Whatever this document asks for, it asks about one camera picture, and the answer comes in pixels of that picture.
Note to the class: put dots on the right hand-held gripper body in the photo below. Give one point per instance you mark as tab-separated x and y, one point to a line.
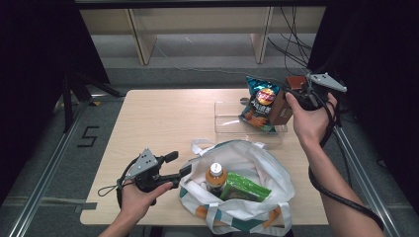
316	98

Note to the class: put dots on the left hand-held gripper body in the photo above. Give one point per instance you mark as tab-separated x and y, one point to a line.
145	168

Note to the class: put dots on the brown box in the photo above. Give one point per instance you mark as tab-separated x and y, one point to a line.
280	110

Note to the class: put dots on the blue chip bag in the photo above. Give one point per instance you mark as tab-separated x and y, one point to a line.
262	102

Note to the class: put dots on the green snack packet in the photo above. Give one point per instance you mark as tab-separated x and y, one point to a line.
245	189

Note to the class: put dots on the clear plastic bin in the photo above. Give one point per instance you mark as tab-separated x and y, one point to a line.
227	115

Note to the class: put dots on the white tote bag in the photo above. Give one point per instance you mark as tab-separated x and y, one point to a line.
257	214

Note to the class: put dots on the person's right hand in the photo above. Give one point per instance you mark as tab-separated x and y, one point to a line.
311	126

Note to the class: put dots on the person's left hand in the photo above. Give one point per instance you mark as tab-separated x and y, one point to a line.
138	202

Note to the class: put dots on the orange drink bottle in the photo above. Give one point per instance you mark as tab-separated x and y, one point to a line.
216	179

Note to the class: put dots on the black curtain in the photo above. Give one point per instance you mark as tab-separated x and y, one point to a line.
33	65
378	65

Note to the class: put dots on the black metal stand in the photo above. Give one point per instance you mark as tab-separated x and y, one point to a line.
68	105

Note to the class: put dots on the light wooden desk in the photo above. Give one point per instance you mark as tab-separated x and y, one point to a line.
197	19

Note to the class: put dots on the metal floor rail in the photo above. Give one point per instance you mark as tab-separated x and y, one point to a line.
362	184
42	184

